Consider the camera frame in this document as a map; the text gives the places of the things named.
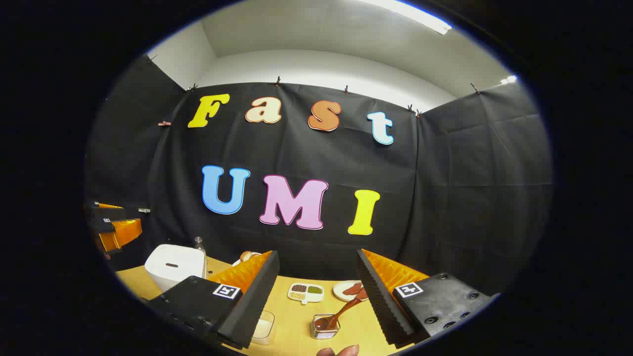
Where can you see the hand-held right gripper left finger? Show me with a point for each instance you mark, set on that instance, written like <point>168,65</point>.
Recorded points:
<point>252,301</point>

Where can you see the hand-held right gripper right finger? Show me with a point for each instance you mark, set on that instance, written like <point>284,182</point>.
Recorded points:
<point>381,301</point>

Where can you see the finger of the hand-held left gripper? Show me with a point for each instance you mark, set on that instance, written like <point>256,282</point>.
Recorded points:
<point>118,233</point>
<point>118,211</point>

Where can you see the clear rice container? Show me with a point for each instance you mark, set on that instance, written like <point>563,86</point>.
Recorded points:
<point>263,329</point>

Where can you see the brown wooden spoon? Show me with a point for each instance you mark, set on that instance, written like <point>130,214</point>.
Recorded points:
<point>341,310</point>

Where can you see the white rice cooker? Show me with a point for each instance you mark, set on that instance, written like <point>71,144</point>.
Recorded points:
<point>173,267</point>

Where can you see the red meat slice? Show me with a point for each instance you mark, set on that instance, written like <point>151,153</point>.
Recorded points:
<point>360,286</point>
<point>349,290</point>

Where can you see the white round plate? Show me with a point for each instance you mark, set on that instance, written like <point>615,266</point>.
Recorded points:
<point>339,292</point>

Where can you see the toast bread slice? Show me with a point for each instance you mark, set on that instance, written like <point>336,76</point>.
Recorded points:
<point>246,256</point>

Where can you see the white toaster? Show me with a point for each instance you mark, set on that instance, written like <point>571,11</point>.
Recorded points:
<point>255,255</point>

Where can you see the white divided bean dish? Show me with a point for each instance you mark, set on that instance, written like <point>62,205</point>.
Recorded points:
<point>305,292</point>

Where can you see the small glass bottle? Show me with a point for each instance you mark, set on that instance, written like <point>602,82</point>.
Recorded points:
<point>200,247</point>

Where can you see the black backdrop cloth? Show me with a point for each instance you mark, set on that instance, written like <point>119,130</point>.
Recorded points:
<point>445,198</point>

